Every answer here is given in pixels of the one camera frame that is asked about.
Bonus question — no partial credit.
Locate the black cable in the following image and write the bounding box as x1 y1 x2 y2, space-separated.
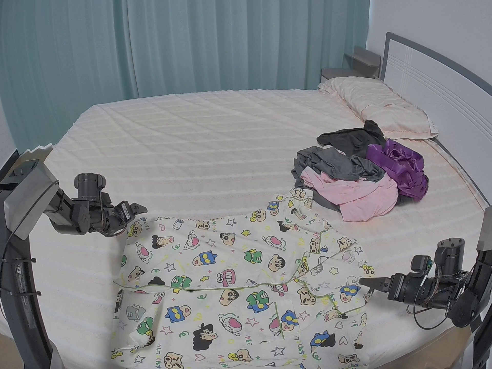
407 304 458 331

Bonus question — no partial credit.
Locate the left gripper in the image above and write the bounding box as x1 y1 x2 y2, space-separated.
101 200 136 235

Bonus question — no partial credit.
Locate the bed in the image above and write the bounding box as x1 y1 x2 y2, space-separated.
0 32 492 369

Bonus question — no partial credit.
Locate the pink garment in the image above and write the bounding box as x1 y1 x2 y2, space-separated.
301 169 399 223

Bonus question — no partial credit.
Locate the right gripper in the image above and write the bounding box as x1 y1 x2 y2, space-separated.
387 274 426 306

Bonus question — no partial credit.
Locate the grey bedside table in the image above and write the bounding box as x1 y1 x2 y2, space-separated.
321 46 381 81

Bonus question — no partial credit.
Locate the dark grey garment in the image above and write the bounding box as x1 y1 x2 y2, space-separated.
291 119 427 211

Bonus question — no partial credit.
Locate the blue-green curtain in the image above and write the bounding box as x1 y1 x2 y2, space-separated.
0 0 371 153

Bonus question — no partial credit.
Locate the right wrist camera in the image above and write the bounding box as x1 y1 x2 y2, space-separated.
410 255 432 275

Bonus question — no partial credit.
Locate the cream pillow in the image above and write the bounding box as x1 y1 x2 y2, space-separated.
318 76 439 140

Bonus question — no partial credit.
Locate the white printed pyjama top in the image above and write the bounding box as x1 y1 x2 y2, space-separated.
111 191 375 369

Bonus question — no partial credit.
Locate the purple garment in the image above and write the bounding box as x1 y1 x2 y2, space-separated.
365 139 429 202

